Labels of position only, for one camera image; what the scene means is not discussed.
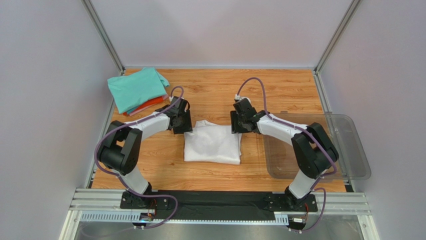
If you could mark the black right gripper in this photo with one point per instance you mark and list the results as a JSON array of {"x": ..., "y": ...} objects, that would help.
[{"x": 236, "y": 124}]

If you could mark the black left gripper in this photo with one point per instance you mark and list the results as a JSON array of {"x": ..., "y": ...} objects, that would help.
[{"x": 188, "y": 126}]

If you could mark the white t shirt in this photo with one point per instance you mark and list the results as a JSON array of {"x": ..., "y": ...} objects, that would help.
[{"x": 213, "y": 143}]

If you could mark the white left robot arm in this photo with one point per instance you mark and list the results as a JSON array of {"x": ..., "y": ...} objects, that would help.
[{"x": 117, "y": 153}]

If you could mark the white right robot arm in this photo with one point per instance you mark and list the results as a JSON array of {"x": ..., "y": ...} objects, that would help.
[{"x": 314, "y": 151}]

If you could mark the pink folded t shirt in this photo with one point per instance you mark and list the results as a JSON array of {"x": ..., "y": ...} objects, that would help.
[{"x": 149, "y": 106}]

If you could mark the orange folded t shirt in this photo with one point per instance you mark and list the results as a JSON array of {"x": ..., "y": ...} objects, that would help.
[{"x": 146, "y": 104}]

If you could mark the teal folded t shirt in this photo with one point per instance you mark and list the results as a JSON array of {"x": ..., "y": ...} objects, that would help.
[{"x": 134, "y": 90}]

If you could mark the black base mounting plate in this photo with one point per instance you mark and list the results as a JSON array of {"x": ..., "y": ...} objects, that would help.
[{"x": 217, "y": 205}]

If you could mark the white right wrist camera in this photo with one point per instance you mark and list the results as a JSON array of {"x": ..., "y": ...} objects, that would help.
[{"x": 238, "y": 98}]

